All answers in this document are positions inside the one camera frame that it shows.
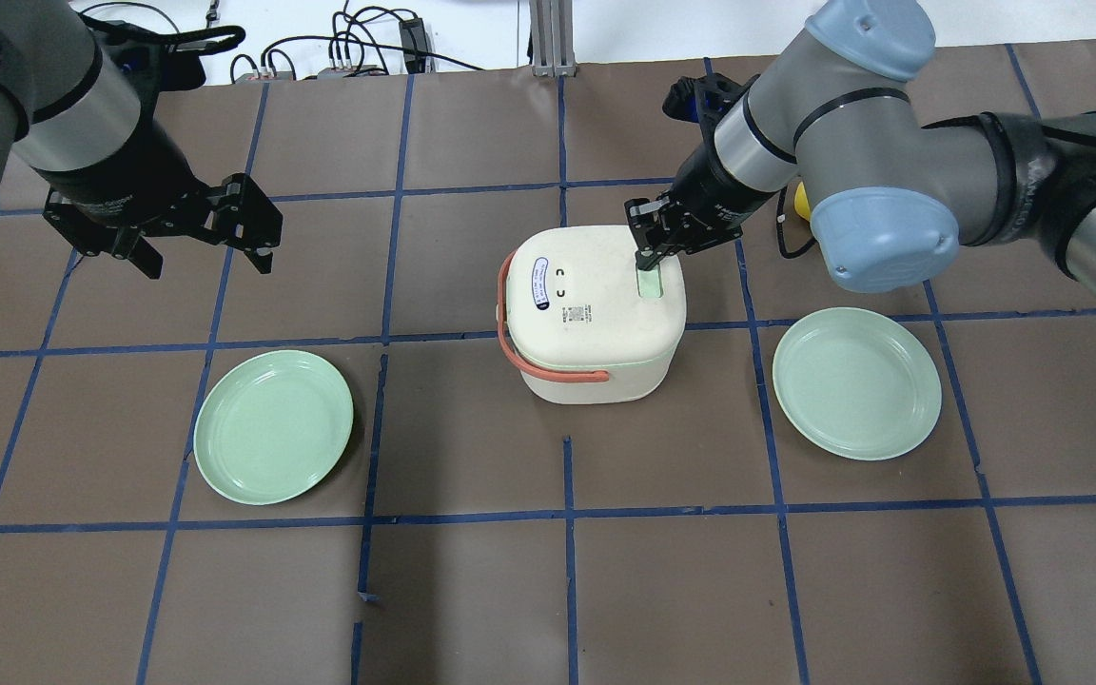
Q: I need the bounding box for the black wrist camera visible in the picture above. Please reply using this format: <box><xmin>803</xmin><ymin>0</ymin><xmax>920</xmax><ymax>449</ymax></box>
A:
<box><xmin>84</xmin><ymin>18</ymin><xmax>246</xmax><ymax>98</ymax></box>
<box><xmin>661</xmin><ymin>72</ymin><xmax>747</xmax><ymax>123</ymax></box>

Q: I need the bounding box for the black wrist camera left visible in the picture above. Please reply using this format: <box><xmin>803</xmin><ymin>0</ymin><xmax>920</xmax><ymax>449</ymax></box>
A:
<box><xmin>84</xmin><ymin>18</ymin><xmax>246</xmax><ymax>98</ymax></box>

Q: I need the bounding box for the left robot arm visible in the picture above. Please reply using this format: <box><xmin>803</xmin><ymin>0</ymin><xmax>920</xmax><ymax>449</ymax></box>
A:
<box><xmin>0</xmin><ymin>1</ymin><xmax>283</xmax><ymax>279</ymax></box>

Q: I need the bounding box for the green plate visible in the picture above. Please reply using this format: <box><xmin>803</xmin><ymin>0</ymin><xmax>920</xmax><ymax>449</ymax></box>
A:
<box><xmin>192</xmin><ymin>349</ymin><xmax>354</xmax><ymax>506</ymax></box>
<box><xmin>773</xmin><ymin>307</ymin><xmax>943</xmax><ymax>463</ymax></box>

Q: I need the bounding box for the green plate on right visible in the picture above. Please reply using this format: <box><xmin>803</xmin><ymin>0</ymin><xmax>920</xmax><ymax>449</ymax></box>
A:
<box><xmin>773</xmin><ymin>307</ymin><xmax>943</xmax><ymax>463</ymax></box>

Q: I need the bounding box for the green plate on left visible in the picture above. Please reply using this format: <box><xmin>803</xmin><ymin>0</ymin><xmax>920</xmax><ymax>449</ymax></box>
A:
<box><xmin>192</xmin><ymin>349</ymin><xmax>354</xmax><ymax>506</ymax></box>

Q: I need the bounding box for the white rice cooker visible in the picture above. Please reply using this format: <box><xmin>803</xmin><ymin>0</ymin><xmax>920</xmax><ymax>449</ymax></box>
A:
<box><xmin>496</xmin><ymin>225</ymin><xmax>687</xmax><ymax>406</ymax></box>

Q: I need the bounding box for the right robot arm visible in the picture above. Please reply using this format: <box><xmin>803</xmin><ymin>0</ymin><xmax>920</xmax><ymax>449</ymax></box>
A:
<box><xmin>625</xmin><ymin>1</ymin><xmax>1096</xmax><ymax>296</ymax></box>

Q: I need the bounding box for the aluminium frame post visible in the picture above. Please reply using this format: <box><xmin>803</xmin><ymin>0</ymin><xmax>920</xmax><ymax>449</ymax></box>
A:
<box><xmin>529</xmin><ymin>0</ymin><xmax>576</xmax><ymax>78</ymax></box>

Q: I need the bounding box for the yellow lemon toy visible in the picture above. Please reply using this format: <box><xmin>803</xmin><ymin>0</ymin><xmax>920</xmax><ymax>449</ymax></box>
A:
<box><xmin>794</xmin><ymin>181</ymin><xmax>811</xmax><ymax>222</ymax></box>

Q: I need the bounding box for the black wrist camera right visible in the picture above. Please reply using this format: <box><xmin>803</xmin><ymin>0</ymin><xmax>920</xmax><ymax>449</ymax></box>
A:
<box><xmin>661</xmin><ymin>72</ymin><xmax>747</xmax><ymax>123</ymax></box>

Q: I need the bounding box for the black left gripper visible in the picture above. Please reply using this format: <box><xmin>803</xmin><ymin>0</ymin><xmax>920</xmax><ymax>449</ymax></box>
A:
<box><xmin>43</xmin><ymin>173</ymin><xmax>284</xmax><ymax>279</ymax></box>

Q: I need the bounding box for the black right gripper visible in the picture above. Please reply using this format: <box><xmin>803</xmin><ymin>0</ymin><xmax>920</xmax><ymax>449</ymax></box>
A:
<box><xmin>626</xmin><ymin>189</ymin><xmax>756</xmax><ymax>272</ymax></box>

